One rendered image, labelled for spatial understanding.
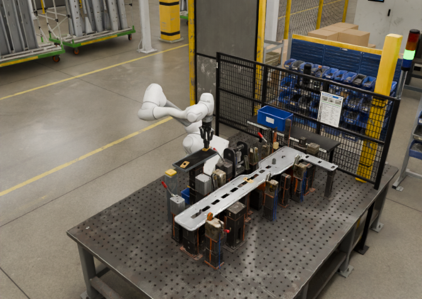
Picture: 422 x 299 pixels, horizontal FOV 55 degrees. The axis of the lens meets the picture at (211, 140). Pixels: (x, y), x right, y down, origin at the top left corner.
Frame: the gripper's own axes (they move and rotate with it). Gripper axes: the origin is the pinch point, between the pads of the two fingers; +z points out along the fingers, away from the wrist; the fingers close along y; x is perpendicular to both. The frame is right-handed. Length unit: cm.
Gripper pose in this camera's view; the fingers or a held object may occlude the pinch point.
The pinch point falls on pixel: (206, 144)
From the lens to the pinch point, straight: 312.4
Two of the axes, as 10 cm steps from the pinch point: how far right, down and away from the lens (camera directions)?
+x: 4.9, -4.1, 7.7
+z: -0.1, 8.8, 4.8
